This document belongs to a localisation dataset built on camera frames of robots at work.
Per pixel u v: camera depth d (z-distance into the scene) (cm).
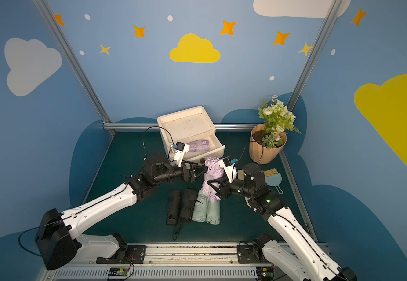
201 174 65
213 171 65
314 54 82
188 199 86
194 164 80
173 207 86
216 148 86
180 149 64
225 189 61
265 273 73
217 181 65
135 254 75
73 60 84
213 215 83
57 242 38
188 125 93
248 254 74
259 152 97
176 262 73
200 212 84
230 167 61
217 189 66
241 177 62
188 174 62
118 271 72
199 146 88
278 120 86
